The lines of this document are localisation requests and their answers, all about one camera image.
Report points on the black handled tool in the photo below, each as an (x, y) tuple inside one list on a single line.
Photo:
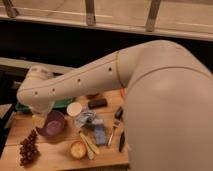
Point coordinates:
[(118, 113)]

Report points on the black rectangular block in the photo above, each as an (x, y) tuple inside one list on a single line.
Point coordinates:
[(97, 103)]

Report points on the wooden cutting board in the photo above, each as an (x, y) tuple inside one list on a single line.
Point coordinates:
[(54, 152)]

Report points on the crumpled clear plastic bag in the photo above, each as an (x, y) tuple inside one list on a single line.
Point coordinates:
[(85, 117)]

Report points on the black handled knife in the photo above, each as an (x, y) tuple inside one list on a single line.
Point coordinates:
[(122, 141)]

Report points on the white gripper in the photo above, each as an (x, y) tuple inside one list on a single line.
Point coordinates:
[(38, 120)]

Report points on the white cup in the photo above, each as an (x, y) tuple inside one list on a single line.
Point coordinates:
[(73, 109)]

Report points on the red bowl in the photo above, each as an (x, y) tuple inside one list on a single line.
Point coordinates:
[(91, 96)]

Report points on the purple bowl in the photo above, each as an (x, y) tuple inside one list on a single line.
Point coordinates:
[(54, 124)]

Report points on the blue cloth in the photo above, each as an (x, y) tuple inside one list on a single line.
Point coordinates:
[(97, 126)]

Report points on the dark red grape bunch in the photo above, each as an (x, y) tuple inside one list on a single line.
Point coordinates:
[(28, 150)]

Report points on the orange carrot toy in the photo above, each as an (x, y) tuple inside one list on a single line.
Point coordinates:
[(122, 92)]

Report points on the green plastic tray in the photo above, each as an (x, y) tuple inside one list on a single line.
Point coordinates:
[(61, 104)]

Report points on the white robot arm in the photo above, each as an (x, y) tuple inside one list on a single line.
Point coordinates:
[(168, 108)]

